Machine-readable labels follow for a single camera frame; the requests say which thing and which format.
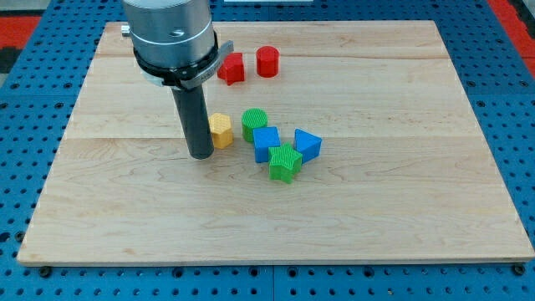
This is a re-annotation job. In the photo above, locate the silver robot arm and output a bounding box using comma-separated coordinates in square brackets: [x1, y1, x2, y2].
[122, 0, 234, 89]

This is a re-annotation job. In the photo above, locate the blue cube block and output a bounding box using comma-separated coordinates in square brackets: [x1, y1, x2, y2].
[252, 126, 280, 163]

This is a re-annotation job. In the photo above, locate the blue triangle block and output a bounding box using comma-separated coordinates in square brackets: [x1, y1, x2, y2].
[294, 129, 323, 164]

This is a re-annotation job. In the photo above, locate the red cylinder block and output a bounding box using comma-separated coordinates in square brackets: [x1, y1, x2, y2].
[256, 45, 280, 78]

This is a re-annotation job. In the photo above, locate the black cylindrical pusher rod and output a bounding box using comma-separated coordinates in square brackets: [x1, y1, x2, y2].
[171, 85, 214, 160]

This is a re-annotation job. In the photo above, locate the green cylinder block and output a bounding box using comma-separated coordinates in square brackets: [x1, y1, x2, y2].
[241, 108, 268, 143]

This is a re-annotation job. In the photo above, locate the wooden board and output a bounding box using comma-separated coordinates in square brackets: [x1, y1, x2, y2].
[18, 20, 534, 267]

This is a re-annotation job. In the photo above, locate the yellow hexagon block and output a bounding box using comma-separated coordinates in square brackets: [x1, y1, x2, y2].
[209, 113, 234, 149]

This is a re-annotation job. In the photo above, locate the green star block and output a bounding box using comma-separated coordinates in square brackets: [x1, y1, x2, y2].
[268, 143, 303, 184]

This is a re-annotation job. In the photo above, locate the red star block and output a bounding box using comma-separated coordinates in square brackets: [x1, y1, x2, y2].
[217, 53, 245, 86]

